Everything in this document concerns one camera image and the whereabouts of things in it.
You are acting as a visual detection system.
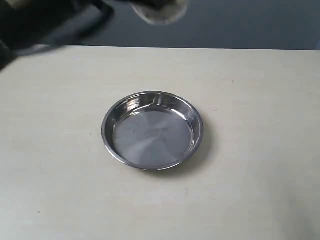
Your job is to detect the clear plastic shaker bottle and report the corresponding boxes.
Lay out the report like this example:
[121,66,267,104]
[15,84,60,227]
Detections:
[130,0,189,25]

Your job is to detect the round stainless steel plate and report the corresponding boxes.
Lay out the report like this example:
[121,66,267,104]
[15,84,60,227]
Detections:
[101,91,204,171]

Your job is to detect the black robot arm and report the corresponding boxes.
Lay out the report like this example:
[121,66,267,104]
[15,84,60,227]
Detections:
[0,0,115,69]

